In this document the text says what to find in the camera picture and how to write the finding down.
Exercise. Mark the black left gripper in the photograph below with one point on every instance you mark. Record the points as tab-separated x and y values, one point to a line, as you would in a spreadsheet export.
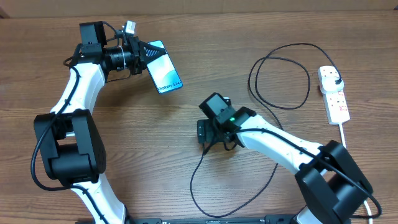
138	49

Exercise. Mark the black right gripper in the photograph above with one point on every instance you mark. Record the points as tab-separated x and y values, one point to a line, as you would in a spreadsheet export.
204	132

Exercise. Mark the Samsung Galaxy smartphone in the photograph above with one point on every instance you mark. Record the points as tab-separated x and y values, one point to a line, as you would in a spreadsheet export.
163	72

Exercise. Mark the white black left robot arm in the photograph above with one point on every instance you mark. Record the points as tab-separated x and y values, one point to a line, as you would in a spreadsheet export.
70	154

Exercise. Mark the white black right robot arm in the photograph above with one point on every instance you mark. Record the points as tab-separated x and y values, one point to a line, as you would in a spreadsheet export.
331	182

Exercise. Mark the white charger plug adapter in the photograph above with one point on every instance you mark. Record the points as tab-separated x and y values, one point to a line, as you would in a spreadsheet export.
329	85

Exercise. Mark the white power strip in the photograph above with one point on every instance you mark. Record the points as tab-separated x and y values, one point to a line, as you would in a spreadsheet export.
335	103

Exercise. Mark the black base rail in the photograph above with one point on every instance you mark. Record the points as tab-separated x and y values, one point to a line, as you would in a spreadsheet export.
268	219

